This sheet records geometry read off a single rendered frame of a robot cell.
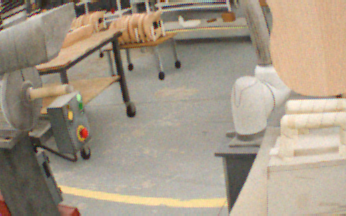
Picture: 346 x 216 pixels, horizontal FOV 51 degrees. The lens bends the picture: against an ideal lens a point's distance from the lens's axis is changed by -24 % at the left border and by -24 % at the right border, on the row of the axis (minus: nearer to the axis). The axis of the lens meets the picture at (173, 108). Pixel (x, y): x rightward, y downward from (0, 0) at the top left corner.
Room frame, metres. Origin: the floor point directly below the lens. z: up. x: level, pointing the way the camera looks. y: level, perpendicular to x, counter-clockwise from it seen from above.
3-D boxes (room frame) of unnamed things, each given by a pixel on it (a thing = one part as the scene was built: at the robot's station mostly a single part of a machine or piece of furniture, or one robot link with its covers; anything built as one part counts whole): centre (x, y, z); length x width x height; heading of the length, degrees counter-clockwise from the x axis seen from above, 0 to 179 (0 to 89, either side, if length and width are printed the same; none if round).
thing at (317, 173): (0.83, -0.33, 1.02); 0.27 x 0.15 x 0.17; 65
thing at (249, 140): (1.81, -0.30, 0.73); 0.22 x 0.18 x 0.06; 58
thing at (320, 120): (0.79, -0.31, 1.20); 0.20 x 0.03 x 0.03; 64
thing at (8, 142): (1.45, 0.72, 1.11); 0.36 x 0.24 x 0.04; 65
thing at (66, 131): (1.61, 0.48, 0.99); 0.24 x 0.21 x 0.26; 65
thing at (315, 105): (0.86, -0.34, 1.20); 0.20 x 0.03 x 0.03; 64
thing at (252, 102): (1.80, -0.33, 0.87); 0.18 x 0.16 x 0.22; 126
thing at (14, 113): (1.43, 0.66, 1.25); 0.41 x 0.27 x 0.26; 65
